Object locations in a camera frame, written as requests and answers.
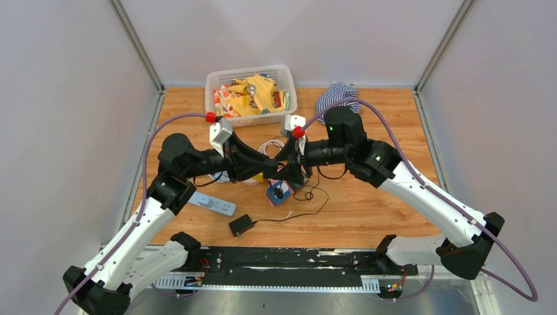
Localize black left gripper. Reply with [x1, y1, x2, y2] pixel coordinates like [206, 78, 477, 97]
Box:
[183, 131, 272, 183]

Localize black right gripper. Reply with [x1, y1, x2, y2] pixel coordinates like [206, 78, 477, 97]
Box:
[271, 135, 350, 186]

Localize blue cube socket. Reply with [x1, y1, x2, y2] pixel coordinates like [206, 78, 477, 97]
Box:
[266, 182, 292, 207]

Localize light blue charger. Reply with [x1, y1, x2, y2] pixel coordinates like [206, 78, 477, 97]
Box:
[197, 194, 212, 207]

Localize black power adapter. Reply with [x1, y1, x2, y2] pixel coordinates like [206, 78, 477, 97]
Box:
[229, 214, 255, 238]

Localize yellow cube socket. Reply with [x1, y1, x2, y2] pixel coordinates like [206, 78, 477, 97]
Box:
[252, 173, 265, 183]

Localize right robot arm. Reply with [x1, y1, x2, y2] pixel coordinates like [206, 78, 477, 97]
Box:
[275, 106, 505, 280]

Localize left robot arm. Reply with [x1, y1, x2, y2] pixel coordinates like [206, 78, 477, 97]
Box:
[63, 133, 278, 314]

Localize round pink power strip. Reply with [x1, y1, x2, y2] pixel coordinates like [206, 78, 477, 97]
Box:
[242, 178, 261, 186]

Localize white power strip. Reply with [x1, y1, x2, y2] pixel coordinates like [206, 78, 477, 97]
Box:
[188, 192, 236, 217]

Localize yellow patterned clothes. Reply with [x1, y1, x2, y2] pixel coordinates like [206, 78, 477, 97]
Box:
[213, 73, 290, 118]

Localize white plastic basket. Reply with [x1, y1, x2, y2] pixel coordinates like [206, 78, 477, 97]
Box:
[205, 65, 298, 127]

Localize blue white striped cloth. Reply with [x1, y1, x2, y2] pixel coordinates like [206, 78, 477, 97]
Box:
[316, 83, 361, 125]

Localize coiled pink cable with plug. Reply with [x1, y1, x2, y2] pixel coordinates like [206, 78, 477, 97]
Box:
[257, 138, 286, 159]

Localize thin black adapter cable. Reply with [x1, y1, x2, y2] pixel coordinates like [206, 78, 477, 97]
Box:
[252, 135, 329, 223]

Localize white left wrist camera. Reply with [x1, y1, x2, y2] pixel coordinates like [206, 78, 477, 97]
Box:
[209, 118, 233, 157]

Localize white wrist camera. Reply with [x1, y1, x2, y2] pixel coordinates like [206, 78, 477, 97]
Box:
[209, 118, 233, 157]
[281, 114, 307, 156]

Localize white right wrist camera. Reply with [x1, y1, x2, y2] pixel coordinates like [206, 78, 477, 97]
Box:
[281, 114, 307, 156]

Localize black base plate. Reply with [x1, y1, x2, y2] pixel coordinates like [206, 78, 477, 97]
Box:
[177, 246, 418, 288]

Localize aluminium frame rail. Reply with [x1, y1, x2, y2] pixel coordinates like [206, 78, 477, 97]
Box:
[108, 0, 165, 95]

